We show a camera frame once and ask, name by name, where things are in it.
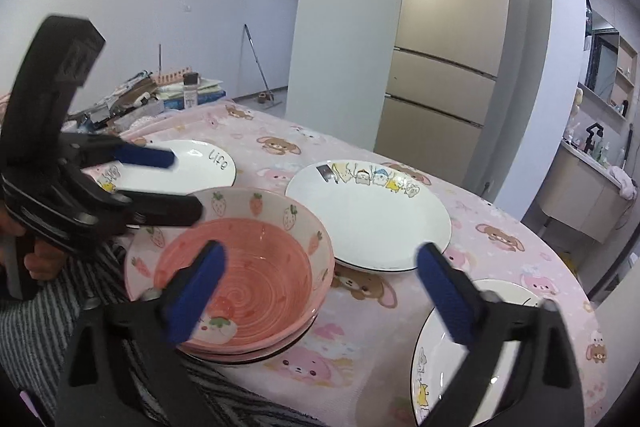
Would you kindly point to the grey striped clothing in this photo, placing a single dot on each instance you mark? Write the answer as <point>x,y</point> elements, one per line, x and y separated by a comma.
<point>40,347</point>

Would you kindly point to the white cartoon print plate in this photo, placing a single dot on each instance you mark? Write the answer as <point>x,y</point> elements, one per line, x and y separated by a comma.
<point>370,222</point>
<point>505,387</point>
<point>195,167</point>

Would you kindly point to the pink carrot print bowl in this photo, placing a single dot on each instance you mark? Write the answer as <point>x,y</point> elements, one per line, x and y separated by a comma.
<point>255,277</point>
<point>300,329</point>

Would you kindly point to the pink cartoon printed tablecloth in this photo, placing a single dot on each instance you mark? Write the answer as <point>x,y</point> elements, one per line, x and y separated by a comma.
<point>310,142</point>

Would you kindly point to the pale plush figurine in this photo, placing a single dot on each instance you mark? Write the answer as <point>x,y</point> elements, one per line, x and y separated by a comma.
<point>578,104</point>

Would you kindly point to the bathroom mirror cabinet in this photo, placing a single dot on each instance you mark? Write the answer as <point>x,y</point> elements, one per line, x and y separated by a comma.
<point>610,57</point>

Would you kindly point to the thin upright stick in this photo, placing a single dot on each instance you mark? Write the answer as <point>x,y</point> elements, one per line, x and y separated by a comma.
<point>160,59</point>

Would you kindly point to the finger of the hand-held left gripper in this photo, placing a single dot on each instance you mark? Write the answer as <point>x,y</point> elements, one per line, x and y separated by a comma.
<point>145,156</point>
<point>165,209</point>

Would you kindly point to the pile of assorted packets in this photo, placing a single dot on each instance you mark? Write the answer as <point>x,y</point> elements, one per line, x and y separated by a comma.
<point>120,104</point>

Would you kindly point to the row of toiletry bottles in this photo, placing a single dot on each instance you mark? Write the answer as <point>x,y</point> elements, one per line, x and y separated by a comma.
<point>607,154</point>

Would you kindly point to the black bathroom faucet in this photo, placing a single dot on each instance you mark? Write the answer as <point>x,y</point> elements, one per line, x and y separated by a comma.
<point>592,137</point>

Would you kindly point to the black-capped spice jar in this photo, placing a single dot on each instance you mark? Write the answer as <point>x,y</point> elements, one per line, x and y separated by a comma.
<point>190,91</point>

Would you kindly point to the white pink towel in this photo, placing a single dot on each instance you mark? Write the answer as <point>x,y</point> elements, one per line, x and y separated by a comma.
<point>622,181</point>

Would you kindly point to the pink toothed rack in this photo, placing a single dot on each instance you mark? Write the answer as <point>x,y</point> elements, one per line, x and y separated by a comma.
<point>175,76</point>

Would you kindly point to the blue white carton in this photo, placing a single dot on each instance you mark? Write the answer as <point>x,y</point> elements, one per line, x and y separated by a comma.
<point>207,93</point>

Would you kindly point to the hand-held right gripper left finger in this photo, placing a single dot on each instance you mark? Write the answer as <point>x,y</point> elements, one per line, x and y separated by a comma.
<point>197,297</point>

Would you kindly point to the beige bathroom vanity cabinet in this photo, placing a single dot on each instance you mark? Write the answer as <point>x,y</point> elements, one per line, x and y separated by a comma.
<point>585,202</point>

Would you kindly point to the person's left hand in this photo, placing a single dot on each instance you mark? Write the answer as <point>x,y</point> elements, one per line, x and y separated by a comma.
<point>44,264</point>

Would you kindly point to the gold three-door fridge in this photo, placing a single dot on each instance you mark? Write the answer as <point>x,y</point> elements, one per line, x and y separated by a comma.
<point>445,57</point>

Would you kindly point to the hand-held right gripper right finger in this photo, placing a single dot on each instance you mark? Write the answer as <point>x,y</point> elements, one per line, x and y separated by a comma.
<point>445,297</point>

